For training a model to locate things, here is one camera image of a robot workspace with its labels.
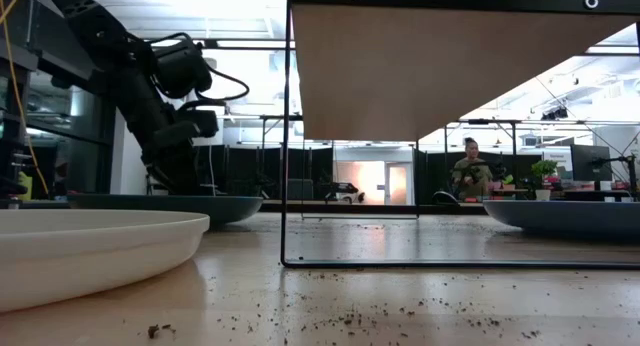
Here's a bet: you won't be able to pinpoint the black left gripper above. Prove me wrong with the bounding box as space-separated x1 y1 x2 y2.
139 128 202 197

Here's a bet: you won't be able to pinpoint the dark teal plate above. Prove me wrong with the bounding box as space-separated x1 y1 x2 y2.
67 193 265 227

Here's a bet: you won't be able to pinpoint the blue plate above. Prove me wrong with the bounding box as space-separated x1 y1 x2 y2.
482 199 640 241

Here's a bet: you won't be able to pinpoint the black-framed wooden shelf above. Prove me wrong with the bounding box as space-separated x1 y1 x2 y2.
279 0 640 271

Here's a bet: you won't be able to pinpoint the black partition screen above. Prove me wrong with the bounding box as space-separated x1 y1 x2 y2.
194 144 335 202

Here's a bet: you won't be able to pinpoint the white plate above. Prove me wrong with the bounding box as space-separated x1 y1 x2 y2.
0 208 211 315

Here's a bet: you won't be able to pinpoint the yellow-green container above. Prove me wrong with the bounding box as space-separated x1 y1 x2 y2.
17 171 34 202

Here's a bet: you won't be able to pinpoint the white door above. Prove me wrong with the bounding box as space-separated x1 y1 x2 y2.
384 161 414 206

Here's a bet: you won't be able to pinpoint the person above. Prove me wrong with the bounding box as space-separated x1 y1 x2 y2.
451 136 495 202

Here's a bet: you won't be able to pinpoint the potted green plant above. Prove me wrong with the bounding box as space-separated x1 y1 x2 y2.
529 158 560 202

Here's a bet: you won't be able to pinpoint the black ceiling spotlights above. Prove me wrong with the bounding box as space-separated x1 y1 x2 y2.
540 105 570 122

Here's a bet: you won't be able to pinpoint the black computer monitor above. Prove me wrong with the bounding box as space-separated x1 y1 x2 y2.
570 144 614 183

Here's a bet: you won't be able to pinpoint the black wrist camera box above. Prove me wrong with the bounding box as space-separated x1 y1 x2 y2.
172 108 220 140

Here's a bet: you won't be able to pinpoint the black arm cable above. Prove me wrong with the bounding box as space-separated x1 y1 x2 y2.
194 65 251 103

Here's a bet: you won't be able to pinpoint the yellow cable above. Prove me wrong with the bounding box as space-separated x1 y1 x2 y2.
0 0 50 196

